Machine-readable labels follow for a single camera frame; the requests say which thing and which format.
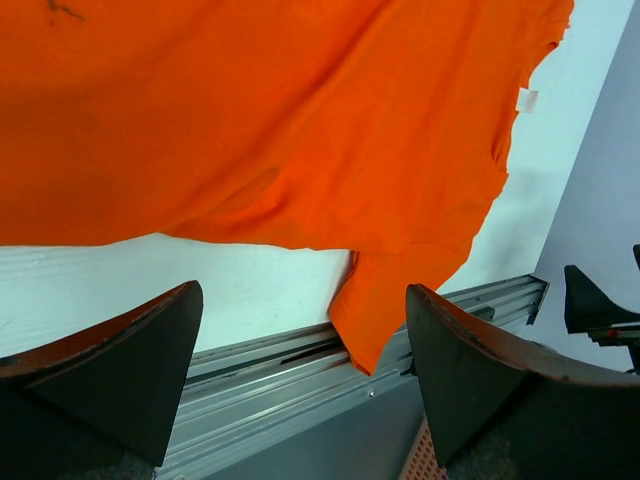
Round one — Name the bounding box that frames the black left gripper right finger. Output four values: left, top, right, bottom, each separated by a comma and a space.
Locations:
406, 285, 639, 479

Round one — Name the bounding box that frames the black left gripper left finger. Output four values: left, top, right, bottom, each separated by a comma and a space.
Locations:
1, 281, 203, 479

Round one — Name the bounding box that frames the orange t shirt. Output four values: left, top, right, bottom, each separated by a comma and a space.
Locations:
1, 1, 574, 374

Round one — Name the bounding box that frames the white laundry basket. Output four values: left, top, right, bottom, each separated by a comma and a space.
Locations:
398, 418, 448, 480

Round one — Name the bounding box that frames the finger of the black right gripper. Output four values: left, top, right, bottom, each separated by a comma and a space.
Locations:
564, 265, 639, 373

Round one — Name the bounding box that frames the aluminium rail frame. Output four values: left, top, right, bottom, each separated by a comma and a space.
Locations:
154, 272, 550, 480

